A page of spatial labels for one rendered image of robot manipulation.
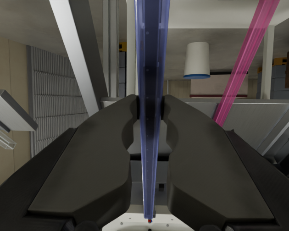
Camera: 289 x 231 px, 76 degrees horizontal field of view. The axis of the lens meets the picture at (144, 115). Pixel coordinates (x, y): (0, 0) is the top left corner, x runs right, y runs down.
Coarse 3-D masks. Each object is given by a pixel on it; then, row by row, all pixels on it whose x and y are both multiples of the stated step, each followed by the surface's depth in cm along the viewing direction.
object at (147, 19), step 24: (144, 0) 7; (168, 0) 7; (144, 24) 8; (144, 48) 8; (144, 72) 9; (144, 96) 11; (144, 120) 12; (144, 144) 14; (144, 168) 17; (144, 192) 22; (144, 216) 29
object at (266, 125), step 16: (208, 112) 30; (240, 112) 29; (256, 112) 29; (272, 112) 29; (288, 112) 29; (160, 128) 33; (224, 128) 33; (240, 128) 32; (256, 128) 32; (272, 128) 32; (288, 128) 32; (160, 144) 37; (256, 144) 36; (272, 144) 35; (160, 160) 41; (272, 160) 40
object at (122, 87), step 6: (126, 42) 314; (126, 48) 314; (120, 54) 319; (126, 54) 316; (120, 60) 320; (126, 60) 317; (120, 66) 321; (126, 66) 318; (120, 72) 322; (126, 72) 318; (120, 78) 322; (126, 78) 319; (120, 84) 323; (126, 84) 320; (120, 90) 323; (126, 90) 321; (120, 96) 324
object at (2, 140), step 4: (0, 132) 26; (0, 136) 26; (4, 136) 26; (0, 140) 26; (4, 140) 26; (8, 140) 27; (12, 140) 28; (0, 144) 27; (4, 144) 27; (8, 144) 27; (12, 144) 28; (8, 148) 28; (12, 148) 28
